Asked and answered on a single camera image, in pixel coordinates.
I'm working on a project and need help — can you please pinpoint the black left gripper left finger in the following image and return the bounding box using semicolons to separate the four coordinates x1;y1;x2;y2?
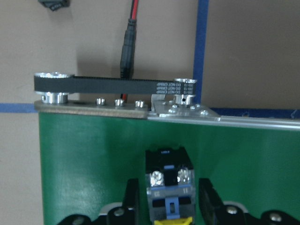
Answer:
122;178;139;225

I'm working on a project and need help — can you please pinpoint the green conveyor belt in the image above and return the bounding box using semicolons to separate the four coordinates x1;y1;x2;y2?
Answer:
34;71;300;225

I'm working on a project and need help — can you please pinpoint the red black power cable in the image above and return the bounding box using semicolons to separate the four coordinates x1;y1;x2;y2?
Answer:
119;0;139;100

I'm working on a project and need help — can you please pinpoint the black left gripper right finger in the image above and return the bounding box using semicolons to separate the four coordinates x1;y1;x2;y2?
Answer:
198;178;223;225

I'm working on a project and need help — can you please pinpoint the black inline rocker switch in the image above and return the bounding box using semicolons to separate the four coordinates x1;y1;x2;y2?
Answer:
38;0;71;11

